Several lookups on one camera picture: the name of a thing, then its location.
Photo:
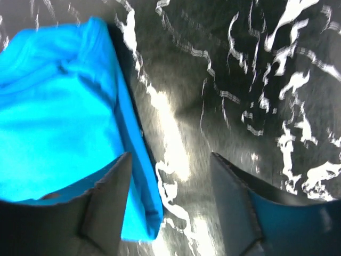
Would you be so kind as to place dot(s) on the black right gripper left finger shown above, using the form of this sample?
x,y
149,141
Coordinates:
x,y
84,218

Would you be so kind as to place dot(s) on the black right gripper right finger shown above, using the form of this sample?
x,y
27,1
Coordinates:
x,y
258,218

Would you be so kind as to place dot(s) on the blue t shirt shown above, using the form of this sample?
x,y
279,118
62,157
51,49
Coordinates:
x,y
65,114

